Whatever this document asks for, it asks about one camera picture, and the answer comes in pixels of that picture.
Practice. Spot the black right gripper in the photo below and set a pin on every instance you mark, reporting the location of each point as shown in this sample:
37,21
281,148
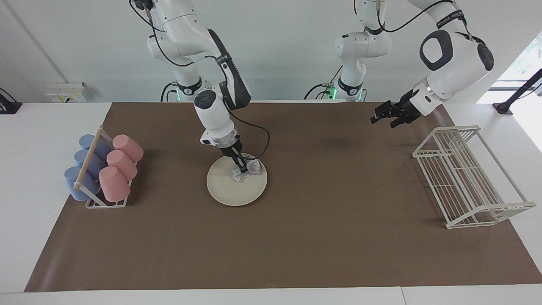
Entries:
230,149

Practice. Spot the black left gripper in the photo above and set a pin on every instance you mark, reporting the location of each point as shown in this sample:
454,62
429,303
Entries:
410,108

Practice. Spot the silver glitter sponge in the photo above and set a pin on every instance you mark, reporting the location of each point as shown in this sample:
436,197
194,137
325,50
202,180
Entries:
254,167

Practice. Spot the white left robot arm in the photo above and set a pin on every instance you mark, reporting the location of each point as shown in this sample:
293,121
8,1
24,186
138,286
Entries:
457,59

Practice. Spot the cream round plate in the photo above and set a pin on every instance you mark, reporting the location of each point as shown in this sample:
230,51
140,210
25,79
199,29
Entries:
228,190

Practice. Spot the pink plastic cup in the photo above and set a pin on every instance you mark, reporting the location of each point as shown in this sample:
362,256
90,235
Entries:
128,147
122,164
113,184

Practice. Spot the brown paper table mat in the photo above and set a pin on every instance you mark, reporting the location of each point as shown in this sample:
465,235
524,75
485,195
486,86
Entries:
338,233

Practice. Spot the wooden cup rack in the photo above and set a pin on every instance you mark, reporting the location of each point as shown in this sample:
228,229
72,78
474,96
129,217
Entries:
89,156

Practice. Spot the blue plastic cup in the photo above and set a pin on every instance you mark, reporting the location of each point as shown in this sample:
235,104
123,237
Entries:
87,140
84,159
76,182

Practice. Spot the white wall socket box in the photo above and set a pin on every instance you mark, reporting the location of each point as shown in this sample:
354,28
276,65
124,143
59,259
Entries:
65,92

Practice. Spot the black table clamp mount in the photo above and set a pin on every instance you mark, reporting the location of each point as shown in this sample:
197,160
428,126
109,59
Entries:
8,106

